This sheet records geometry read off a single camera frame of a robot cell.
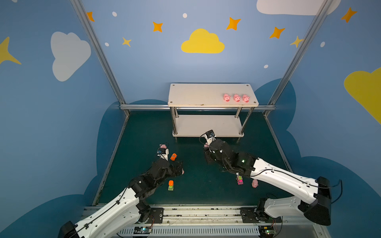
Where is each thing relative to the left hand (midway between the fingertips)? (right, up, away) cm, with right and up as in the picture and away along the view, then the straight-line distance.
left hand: (179, 163), depth 78 cm
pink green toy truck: (+35, -12, +6) cm, 37 cm away
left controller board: (-17, -31, -7) cm, 36 cm away
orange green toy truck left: (-5, -14, +4) cm, 16 cm away
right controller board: (+43, -32, -7) cm, 54 cm away
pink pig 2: (+2, -8, +10) cm, 13 cm away
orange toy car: (-5, 0, +16) cm, 17 cm away
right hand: (+15, +11, -5) cm, 19 cm away
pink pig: (-13, +6, +20) cm, 25 cm away
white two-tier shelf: (+31, +22, +29) cm, 48 cm away
